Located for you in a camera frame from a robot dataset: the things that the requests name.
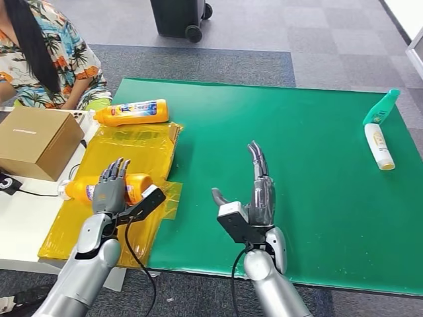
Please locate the white frame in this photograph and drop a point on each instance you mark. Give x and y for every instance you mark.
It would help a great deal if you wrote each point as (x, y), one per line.
(415, 57)

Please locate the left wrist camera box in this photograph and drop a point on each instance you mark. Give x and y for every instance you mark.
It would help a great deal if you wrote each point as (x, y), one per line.
(145, 203)

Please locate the white bottle yellow cap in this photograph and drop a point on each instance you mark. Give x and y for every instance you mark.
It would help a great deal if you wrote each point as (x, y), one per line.
(378, 146)

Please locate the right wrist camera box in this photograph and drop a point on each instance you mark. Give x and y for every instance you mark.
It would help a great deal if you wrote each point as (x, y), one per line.
(236, 221)

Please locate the white table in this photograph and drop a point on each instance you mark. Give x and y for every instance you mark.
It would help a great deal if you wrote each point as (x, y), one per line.
(23, 227)

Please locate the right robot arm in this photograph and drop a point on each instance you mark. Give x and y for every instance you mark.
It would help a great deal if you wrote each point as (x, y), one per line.
(270, 284)

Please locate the green shampoo bottle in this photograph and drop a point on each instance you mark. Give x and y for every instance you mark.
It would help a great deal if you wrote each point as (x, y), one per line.
(381, 109)

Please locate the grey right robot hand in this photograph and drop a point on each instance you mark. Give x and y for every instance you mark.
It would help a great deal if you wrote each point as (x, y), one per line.
(263, 197)

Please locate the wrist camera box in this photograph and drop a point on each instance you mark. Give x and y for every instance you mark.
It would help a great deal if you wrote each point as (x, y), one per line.
(145, 203)
(236, 221)

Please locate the black wheeled bin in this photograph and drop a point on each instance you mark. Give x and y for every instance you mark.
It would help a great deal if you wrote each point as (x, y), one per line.
(178, 15)

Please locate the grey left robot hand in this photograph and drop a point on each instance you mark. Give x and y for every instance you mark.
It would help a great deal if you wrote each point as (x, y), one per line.
(109, 192)

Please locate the green table mat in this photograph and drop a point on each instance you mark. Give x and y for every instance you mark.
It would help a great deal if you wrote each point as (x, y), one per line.
(297, 183)

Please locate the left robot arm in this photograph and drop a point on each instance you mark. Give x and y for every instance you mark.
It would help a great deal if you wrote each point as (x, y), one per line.
(85, 258)

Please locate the orange detergent bottle clear cap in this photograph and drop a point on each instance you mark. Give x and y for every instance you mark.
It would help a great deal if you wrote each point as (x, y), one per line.
(135, 112)
(79, 189)

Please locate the person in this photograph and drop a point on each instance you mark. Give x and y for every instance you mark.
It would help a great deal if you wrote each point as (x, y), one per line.
(56, 57)

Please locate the yellow plastic bag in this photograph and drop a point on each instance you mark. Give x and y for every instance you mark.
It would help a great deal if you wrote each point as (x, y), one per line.
(138, 148)

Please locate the white smartphone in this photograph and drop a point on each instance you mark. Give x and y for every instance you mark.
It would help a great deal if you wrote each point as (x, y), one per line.
(79, 116)

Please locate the brown cardboard box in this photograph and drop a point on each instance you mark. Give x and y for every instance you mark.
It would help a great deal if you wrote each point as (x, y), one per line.
(36, 142)

